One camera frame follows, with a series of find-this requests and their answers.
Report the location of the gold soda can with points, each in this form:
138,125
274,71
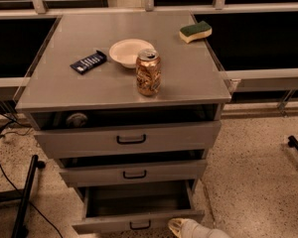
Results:
148,72

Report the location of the dark blue snack packet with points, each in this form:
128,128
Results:
82,66

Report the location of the green yellow sponge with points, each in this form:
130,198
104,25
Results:
195,32

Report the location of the metal window railing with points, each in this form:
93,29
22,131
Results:
24,27

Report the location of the grey middle drawer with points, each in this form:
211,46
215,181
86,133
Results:
134,168

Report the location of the grey metal drawer cabinet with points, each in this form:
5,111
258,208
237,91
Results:
189,75

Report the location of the round object in top drawer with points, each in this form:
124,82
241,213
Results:
76,120

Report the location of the grey bottom drawer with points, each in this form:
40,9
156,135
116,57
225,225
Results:
139,206

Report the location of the black stand leg left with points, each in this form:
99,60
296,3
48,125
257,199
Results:
18,230

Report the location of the grey top drawer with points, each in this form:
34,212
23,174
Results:
132,131

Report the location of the grey drawer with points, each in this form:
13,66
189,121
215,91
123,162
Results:
139,206
134,168
132,131

